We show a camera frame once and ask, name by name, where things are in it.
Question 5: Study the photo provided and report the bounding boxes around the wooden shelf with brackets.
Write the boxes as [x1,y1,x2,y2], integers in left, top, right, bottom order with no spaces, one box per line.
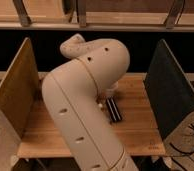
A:
[0,0,194,32]

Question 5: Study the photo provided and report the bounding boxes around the right dark side panel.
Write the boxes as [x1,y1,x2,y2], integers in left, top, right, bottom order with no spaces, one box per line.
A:
[144,39,194,140]

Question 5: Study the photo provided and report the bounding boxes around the black striped rectangular block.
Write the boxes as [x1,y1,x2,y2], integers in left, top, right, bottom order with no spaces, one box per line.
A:
[106,98,122,123]

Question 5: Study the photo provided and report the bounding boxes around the left wooden side panel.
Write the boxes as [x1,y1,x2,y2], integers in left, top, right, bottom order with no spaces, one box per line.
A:
[0,38,39,141]

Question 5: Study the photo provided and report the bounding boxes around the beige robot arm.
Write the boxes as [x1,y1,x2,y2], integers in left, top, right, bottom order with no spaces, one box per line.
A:
[42,34,138,171]

